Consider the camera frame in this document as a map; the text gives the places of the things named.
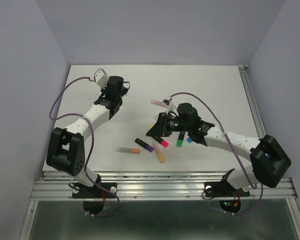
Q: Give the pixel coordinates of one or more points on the purple black highlighter body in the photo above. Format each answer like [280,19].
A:
[144,144]

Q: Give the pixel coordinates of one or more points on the gold pastel highlighter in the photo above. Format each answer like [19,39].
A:
[158,152]

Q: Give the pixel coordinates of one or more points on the blue black highlighter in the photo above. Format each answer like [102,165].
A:
[189,140]

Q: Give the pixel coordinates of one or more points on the peach pastel highlighter body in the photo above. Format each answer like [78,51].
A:
[128,150]

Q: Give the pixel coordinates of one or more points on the aluminium front rail frame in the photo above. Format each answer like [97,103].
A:
[148,186]

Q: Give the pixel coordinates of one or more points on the pink black highlighter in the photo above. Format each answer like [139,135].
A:
[161,141]

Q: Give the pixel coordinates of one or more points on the green black highlighter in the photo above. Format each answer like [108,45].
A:
[180,139]

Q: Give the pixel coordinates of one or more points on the aluminium right side rail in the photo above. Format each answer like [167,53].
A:
[254,109]

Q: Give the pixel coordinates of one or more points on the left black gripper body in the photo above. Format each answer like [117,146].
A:
[119,99]

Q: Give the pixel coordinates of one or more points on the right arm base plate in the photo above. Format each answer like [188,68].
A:
[219,189]

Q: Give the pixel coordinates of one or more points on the pink pastel highlighter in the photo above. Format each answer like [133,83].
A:
[158,103]

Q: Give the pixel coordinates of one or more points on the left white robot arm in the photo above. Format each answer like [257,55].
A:
[66,148]

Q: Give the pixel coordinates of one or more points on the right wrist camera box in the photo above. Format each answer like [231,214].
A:
[169,105]

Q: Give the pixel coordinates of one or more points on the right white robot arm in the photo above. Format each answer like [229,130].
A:
[268,161]

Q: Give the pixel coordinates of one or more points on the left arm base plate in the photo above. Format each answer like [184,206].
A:
[80,191]

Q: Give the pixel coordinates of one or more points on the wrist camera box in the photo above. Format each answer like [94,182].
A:
[169,105]
[101,78]

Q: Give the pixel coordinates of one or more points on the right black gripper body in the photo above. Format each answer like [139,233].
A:
[174,124]

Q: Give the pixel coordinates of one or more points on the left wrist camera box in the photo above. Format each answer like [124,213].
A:
[101,78]

